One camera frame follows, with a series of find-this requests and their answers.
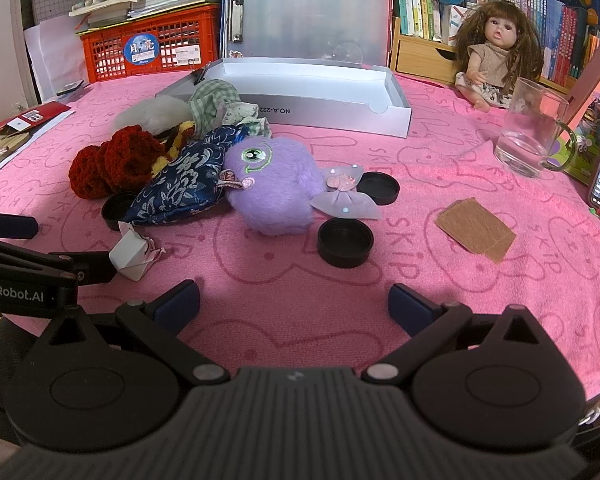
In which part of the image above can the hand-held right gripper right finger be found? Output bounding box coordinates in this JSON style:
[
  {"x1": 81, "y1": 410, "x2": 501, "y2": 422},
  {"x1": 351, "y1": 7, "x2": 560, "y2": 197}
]
[{"x1": 361, "y1": 284, "x2": 556, "y2": 385}]

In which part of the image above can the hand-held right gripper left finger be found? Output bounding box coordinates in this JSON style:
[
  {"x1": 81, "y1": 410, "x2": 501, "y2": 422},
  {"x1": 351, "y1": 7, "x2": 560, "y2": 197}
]
[{"x1": 35, "y1": 280, "x2": 231, "y2": 386}]

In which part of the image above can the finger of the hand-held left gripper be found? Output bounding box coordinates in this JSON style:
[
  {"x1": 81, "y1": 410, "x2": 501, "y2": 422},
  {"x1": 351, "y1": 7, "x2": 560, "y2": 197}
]
[
  {"x1": 0, "y1": 234, "x2": 117, "y2": 286},
  {"x1": 0, "y1": 209, "x2": 40, "y2": 240}
]

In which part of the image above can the black round cap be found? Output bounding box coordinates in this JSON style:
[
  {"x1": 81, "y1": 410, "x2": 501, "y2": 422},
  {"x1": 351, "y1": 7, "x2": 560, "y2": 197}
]
[
  {"x1": 317, "y1": 218, "x2": 374, "y2": 268},
  {"x1": 352, "y1": 171, "x2": 400, "y2": 206},
  {"x1": 101, "y1": 191, "x2": 140, "y2": 231}
]

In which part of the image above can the red yellow crochet headband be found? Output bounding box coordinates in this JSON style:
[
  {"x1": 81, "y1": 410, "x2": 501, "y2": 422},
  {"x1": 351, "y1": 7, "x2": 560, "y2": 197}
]
[{"x1": 69, "y1": 119, "x2": 197, "y2": 200}]

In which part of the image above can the blue floral pouch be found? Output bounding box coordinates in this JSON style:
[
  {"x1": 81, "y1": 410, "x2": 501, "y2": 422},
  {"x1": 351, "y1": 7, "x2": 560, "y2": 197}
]
[{"x1": 122, "y1": 126, "x2": 248, "y2": 225}]

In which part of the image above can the purple plush toy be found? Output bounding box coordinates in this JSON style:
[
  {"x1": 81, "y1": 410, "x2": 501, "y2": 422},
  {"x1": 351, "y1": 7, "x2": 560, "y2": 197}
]
[{"x1": 223, "y1": 137, "x2": 383, "y2": 236}]

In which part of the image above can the white fluffy plush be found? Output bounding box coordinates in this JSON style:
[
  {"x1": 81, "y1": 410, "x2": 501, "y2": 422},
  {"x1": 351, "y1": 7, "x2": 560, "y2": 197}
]
[{"x1": 114, "y1": 95, "x2": 192, "y2": 137}]

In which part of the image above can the green checked cloth pouch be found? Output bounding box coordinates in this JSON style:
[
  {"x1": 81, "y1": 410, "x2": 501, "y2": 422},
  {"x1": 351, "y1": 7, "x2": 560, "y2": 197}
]
[{"x1": 187, "y1": 79, "x2": 272, "y2": 138}]

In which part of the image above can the grey cardboard box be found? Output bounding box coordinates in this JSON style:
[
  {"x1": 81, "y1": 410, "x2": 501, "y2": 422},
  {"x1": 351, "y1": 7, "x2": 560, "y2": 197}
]
[{"x1": 155, "y1": 57, "x2": 412, "y2": 138}]

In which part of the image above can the wooden board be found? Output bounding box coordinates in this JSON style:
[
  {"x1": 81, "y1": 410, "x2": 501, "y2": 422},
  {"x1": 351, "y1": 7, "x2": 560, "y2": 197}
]
[{"x1": 0, "y1": 132, "x2": 31, "y2": 179}]

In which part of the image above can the brown felt pad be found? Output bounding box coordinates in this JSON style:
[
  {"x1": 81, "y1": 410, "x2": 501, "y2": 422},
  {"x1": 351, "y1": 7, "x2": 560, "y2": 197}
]
[{"x1": 434, "y1": 197, "x2": 517, "y2": 264}]

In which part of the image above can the red envelope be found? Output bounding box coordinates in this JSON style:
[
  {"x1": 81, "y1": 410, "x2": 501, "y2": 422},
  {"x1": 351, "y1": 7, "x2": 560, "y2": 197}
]
[{"x1": 0, "y1": 101, "x2": 74, "y2": 136}]

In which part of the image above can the pink printed blanket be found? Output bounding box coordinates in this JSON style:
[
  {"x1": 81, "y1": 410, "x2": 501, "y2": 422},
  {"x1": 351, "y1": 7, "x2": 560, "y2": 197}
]
[{"x1": 0, "y1": 67, "x2": 600, "y2": 411}]

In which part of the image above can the white paper sheet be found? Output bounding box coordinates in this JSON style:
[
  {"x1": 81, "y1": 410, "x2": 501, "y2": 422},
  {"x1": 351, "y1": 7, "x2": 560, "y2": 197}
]
[{"x1": 24, "y1": 12, "x2": 88, "y2": 106}]

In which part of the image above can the clear glass mug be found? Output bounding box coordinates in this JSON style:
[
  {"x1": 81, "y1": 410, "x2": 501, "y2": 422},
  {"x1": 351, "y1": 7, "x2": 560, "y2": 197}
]
[{"x1": 495, "y1": 77, "x2": 579, "y2": 179}]

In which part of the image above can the red plastic crate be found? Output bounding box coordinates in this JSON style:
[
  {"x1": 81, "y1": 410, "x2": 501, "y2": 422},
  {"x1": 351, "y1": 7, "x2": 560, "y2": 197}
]
[{"x1": 77, "y1": 2, "x2": 222, "y2": 84}]

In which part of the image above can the wooden drawer organizer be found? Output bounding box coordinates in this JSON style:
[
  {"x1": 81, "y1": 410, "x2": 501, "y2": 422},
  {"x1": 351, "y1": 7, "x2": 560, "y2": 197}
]
[{"x1": 390, "y1": 16, "x2": 462, "y2": 86}]

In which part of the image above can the brown haired doll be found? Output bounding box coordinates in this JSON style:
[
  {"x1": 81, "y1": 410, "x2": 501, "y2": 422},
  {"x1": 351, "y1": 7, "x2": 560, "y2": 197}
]
[{"x1": 452, "y1": 1, "x2": 544, "y2": 112}]

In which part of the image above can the white carton box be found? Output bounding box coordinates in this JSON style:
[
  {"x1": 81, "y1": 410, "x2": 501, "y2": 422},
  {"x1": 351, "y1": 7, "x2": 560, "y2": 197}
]
[{"x1": 440, "y1": 4, "x2": 477, "y2": 46}]

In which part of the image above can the pink book stand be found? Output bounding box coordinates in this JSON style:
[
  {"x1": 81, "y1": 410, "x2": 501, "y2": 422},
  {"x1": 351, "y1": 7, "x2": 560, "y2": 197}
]
[{"x1": 562, "y1": 30, "x2": 600, "y2": 183}]

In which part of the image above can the row of blue spine books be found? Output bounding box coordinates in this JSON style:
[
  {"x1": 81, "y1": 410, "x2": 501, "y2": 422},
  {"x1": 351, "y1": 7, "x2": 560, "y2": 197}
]
[{"x1": 489, "y1": 0, "x2": 600, "y2": 89}]

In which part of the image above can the translucent clipboard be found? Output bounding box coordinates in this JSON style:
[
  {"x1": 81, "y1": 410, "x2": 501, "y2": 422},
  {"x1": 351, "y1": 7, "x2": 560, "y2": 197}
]
[{"x1": 220, "y1": 0, "x2": 396, "y2": 68}]

